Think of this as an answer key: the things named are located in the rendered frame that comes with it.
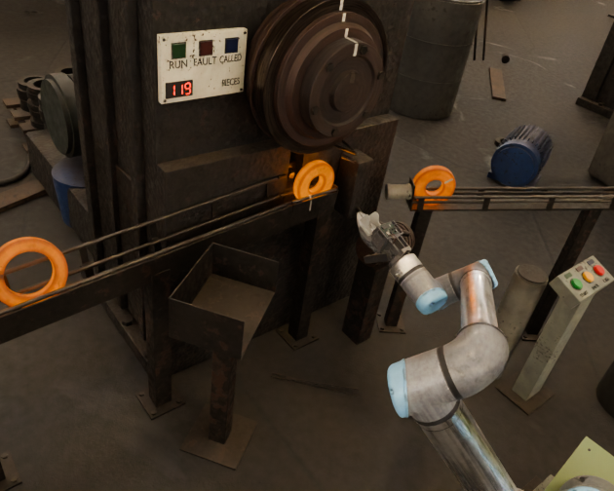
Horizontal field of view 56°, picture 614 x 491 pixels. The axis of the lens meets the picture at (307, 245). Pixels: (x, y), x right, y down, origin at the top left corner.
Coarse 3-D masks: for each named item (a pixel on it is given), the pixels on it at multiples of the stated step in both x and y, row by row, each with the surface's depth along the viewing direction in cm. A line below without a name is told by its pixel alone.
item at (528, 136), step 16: (528, 128) 373; (512, 144) 350; (528, 144) 350; (544, 144) 365; (496, 160) 357; (512, 160) 352; (528, 160) 347; (544, 160) 357; (496, 176) 364; (512, 176) 357; (528, 176) 351
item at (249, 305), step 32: (224, 256) 165; (256, 256) 161; (192, 288) 157; (224, 288) 165; (256, 288) 167; (192, 320) 144; (224, 320) 141; (256, 320) 158; (224, 352) 148; (224, 384) 175; (224, 416) 183; (192, 448) 189; (224, 448) 191
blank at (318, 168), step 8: (320, 160) 192; (304, 168) 189; (312, 168) 188; (320, 168) 190; (328, 168) 193; (296, 176) 190; (304, 176) 188; (312, 176) 190; (320, 176) 196; (328, 176) 196; (296, 184) 190; (304, 184) 190; (320, 184) 197; (328, 184) 198; (296, 192) 191; (304, 192) 192; (312, 192) 195
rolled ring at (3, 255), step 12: (12, 240) 144; (24, 240) 144; (36, 240) 145; (0, 252) 141; (12, 252) 143; (48, 252) 148; (60, 252) 150; (0, 264) 142; (60, 264) 150; (0, 276) 142; (60, 276) 151; (0, 288) 143; (48, 288) 150; (0, 300) 144; (12, 300) 145; (24, 300) 147
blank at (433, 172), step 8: (432, 168) 206; (440, 168) 206; (416, 176) 209; (424, 176) 207; (432, 176) 207; (440, 176) 207; (448, 176) 207; (416, 184) 209; (424, 184) 209; (448, 184) 209; (416, 192) 211; (424, 192) 211; (432, 192) 214; (440, 192) 212; (448, 192) 211; (432, 200) 213; (440, 200) 213
